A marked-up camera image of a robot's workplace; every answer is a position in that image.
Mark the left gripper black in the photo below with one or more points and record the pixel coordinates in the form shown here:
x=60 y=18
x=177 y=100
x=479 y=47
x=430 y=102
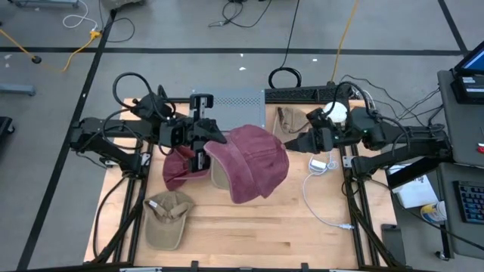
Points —
x=196 y=130

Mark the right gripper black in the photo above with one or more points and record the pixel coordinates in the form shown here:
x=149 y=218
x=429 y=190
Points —
x=325 y=140

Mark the beige baseball cap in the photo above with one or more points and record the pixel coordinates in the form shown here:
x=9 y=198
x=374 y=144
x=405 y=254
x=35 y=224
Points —
x=219 y=177
x=293 y=119

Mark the olive khaki baseball cap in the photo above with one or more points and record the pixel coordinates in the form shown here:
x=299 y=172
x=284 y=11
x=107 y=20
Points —
x=164 y=230

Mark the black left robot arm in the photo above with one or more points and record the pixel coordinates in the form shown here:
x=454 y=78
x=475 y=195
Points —
x=98 y=141

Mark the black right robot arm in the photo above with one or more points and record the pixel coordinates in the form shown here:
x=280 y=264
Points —
x=408 y=140

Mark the white mushroom table lamp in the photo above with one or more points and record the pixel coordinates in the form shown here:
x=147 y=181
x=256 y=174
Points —
x=338 y=113

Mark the white paper box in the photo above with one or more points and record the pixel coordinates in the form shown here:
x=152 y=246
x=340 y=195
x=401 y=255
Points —
x=416 y=192

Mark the black tablet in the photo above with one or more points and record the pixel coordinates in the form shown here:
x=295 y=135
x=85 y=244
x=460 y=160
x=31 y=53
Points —
x=393 y=243

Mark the white wipes canister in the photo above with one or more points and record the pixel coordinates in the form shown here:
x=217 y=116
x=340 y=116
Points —
x=435 y=212

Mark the grey computer desk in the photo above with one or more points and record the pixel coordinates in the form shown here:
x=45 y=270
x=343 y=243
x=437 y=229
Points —
x=465 y=128

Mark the black box with label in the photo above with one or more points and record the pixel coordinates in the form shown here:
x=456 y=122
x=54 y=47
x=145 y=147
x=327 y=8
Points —
x=467 y=92

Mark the black keyboard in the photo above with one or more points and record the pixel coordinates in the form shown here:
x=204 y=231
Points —
x=470 y=202

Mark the small red object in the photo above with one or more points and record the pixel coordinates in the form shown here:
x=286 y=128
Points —
x=481 y=148

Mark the monitor with blue screen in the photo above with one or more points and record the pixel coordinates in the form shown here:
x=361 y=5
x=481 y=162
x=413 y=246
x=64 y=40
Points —
x=474 y=60

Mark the black round floor puck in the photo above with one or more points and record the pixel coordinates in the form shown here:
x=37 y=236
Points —
x=36 y=59

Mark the grey metal bar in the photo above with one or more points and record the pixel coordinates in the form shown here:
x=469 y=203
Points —
x=17 y=90

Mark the black chair base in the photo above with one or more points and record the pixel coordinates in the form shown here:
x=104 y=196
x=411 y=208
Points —
x=4 y=126

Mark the grey metal stand foot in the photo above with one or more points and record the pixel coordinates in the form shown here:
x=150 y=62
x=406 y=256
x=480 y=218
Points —
x=45 y=3

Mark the black aluminium table frame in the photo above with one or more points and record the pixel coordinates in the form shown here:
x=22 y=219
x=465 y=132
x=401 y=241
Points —
x=130 y=226

